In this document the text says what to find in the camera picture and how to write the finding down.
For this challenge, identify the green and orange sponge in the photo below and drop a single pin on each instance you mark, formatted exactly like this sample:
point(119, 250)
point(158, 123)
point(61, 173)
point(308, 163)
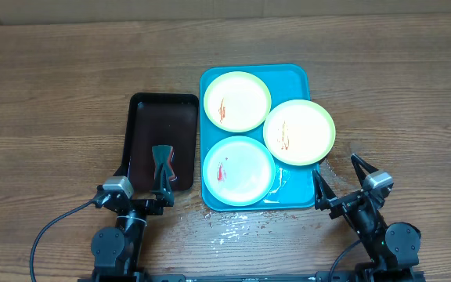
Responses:
point(163, 158)

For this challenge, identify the black rectangular tray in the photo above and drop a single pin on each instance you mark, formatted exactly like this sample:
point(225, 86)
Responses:
point(160, 119)

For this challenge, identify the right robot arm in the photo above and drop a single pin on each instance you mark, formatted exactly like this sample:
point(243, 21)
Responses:
point(393, 249)

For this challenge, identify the teal plastic tray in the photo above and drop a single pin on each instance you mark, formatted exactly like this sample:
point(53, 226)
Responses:
point(293, 186)

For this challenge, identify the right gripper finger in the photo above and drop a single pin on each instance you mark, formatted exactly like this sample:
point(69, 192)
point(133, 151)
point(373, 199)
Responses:
point(362, 168)
point(323, 193)

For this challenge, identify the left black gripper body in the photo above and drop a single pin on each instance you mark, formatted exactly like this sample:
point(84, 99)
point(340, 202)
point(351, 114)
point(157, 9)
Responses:
point(149, 207)

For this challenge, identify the green plate top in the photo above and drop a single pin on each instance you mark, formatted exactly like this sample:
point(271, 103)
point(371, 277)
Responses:
point(237, 101)

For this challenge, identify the light blue plate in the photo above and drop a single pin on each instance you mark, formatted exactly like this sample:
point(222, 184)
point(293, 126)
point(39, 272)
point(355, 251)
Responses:
point(238, 171)

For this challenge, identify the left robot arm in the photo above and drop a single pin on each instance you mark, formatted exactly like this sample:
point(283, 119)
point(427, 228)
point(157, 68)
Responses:
point(116, 250)

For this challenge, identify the green plate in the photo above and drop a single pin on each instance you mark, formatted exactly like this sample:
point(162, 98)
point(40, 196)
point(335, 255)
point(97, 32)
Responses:
point(237, 101)
point(299, 132)

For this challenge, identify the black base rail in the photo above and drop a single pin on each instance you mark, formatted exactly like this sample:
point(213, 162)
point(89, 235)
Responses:
point(249, 278)

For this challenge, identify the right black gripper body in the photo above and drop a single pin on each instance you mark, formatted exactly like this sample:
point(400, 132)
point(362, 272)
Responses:
point(344, 203)

